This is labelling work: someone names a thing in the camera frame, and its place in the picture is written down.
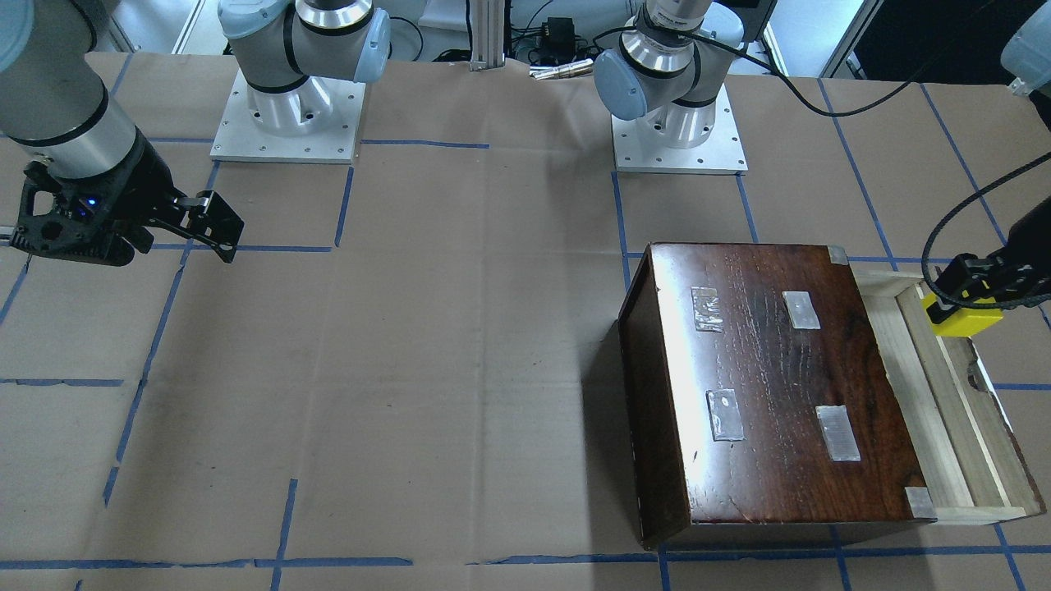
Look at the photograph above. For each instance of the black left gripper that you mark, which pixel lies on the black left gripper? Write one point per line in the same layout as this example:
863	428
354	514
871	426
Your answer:
1030	256

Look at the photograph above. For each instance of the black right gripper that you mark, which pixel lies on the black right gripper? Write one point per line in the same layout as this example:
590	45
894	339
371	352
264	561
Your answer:
141	187

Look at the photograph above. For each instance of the yellow block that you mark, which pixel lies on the yellow block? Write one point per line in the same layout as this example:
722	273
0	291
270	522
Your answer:
964	322

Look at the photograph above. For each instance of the wooden drawer with white handle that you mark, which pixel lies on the wooden drawer with white handle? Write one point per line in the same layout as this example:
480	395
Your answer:
974	470

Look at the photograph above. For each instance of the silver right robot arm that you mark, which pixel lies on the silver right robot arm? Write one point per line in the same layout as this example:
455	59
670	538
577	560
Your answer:
55	107

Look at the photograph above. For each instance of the dark wooden drawer box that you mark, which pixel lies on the dark wooden drawer box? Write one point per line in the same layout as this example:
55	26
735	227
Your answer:
759	408

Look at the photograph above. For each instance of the brown paper table cover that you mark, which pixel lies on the brown paper table cover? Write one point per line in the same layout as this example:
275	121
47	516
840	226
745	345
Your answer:
409	379

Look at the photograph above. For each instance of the black power adapter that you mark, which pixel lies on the black power adapter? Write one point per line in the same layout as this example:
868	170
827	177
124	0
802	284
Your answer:
557	42

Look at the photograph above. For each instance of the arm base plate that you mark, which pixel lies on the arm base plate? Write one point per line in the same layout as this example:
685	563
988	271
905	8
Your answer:
677	139
315	123

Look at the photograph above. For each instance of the aluminium frame post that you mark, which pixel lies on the aluminium frame post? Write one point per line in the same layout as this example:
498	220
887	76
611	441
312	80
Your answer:
489	32

